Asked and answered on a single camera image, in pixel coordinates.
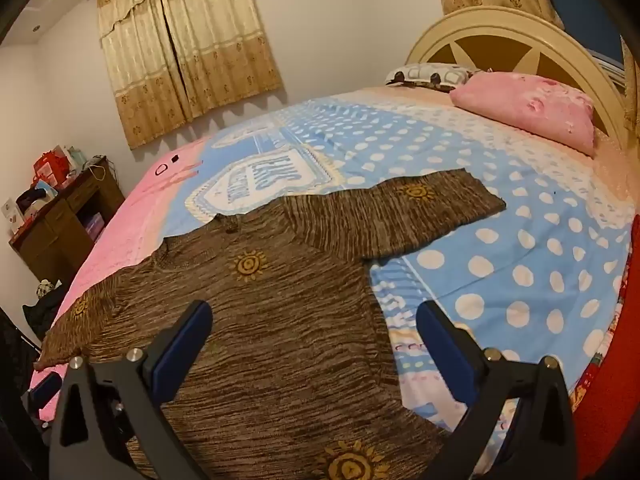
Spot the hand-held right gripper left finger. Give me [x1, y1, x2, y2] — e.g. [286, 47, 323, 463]
[48, 300, 213, 480]

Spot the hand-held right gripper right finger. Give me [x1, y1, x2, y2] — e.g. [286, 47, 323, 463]
[416, 301, 578, 480]

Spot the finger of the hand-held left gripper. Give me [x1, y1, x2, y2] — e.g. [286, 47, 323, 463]
[27, 374, 63, 413]

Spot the brown knit sweater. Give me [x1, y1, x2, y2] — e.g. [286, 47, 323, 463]
[34, 169, 507, 480]

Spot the black bag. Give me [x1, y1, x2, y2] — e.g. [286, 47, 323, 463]
[22, 280, 66, 341]

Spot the pink and blue bed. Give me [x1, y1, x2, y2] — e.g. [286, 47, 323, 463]
[30, 85, 640, 480]

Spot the brown wooden desk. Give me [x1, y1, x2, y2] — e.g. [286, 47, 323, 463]
[9, 156, 126, 286]

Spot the red quilt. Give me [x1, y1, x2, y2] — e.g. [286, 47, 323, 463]
[570, 255, 640, 480]

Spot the dark bag on desk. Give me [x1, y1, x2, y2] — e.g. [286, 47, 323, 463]
[15, 185, 51, 216]

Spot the peach bed sheet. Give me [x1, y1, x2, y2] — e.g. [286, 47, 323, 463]
[365, 82, 640, 221]

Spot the pink pillow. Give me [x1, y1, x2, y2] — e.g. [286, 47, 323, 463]
[449, 71, 597, 158]

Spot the white patterned pillow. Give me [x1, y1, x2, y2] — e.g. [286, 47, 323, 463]
[385, 62, 483, 92]

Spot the wide beige curtain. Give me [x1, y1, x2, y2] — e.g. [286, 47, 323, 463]
[95, 0, 288, 150]

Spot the cream wooden headboard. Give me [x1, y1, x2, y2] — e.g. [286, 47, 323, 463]
[405, 6, 640, 161]

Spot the dark blue window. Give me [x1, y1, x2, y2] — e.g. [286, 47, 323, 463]
[542, 0, 626, 56]

